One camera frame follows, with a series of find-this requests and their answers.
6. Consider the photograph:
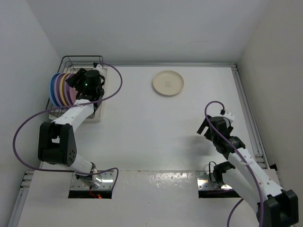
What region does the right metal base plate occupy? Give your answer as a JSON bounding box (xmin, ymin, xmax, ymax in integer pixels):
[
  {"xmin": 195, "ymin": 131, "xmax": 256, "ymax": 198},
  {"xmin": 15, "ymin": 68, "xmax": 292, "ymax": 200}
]
[{"xmin": 196, "ymin": 171, "xmax": 232, "ymax": 191}]

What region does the cream plate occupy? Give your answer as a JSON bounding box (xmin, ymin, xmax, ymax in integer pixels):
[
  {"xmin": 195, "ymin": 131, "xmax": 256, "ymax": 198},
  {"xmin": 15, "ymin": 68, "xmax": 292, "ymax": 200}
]
[{"xmin": 152, "ymin": 70, "xmax": 184, "ymax": 96}]

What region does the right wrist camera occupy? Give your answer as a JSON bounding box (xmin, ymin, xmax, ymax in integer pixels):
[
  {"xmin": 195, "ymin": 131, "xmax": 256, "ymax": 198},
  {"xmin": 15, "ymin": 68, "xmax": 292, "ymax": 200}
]
[{"xmin": 220, "ymin": 109, "xmax": 235, "ymax": 123}]

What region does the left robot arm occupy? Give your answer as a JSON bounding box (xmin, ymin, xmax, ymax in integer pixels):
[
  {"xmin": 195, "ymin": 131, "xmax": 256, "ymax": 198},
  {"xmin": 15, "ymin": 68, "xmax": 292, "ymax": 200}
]
[{"xmin": 38, "ymin": 64, "xmax": 106, "ymax": 176}]

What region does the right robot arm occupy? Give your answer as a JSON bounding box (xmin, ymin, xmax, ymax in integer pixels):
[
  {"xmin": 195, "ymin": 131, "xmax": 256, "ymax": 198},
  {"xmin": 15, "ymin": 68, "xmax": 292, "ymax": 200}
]
[{"xmin": 197, "ymin": 115, "xmax": 299, "ymax": 227}]

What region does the blue plate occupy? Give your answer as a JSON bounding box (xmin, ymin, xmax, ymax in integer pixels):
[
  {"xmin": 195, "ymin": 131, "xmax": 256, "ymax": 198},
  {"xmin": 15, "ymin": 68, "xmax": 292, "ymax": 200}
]
[{"xmin": 49, "ymin": 73, "xmax": 60, "ymax": 107}]

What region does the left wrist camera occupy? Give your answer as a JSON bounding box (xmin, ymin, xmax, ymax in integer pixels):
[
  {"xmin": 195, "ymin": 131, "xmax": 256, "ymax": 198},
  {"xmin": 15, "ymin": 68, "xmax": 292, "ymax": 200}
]
[{"xmin": 93, "ymin": 62, "xmax": 104, "ymax": 72}]

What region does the metal base plate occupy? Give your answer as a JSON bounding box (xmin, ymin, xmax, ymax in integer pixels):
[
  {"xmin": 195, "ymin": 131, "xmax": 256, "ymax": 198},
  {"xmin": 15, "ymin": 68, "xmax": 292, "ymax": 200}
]
[
  {"xmin": 70, "ymin": 171, "xmax": 114, "ymax": 191},
  {"xmin": 196, "ymin": 171, "xmax": 232, "ymax": 191}
]

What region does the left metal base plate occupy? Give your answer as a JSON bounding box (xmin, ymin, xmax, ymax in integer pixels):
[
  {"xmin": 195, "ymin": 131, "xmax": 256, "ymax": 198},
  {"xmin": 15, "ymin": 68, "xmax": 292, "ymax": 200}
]
[{"xmin": 70, "ymin": 171, "xmax": 114, "ymax": 191}]

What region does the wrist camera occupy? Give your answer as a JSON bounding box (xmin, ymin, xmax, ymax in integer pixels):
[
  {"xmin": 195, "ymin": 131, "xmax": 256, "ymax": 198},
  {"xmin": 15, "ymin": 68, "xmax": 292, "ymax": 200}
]
[
  {"xmin": 220, "ymin": 109, "xmax": 235, "ymax": 123},
  {"xmin": 93, "ymin": 62, "xmax": 104, "ymax": 72}
]

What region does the lilac plate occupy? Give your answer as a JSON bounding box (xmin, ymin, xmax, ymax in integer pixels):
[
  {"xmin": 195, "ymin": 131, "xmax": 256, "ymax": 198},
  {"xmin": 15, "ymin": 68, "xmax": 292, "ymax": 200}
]
[
  {"xmin": 54, "ymin": 73, "xmax": 65, "ymax": 106},
  {"xmin": 63, "ymin": 73, "xmax": 75, "ymax": 105}
]

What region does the beige drip tray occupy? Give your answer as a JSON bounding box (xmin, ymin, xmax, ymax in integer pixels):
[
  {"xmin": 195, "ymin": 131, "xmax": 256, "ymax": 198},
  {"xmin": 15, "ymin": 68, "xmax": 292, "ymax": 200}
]
[{"xmin": 49, "ymin": 65, "xmax": 107, "ymax": 123}]

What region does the orange plate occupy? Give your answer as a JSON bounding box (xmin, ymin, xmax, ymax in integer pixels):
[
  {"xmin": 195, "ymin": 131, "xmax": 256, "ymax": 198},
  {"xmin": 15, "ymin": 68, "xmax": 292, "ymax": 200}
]
[{"xmin": 59, "ymin": 73, "xmax": 69, "ymax": 106}]

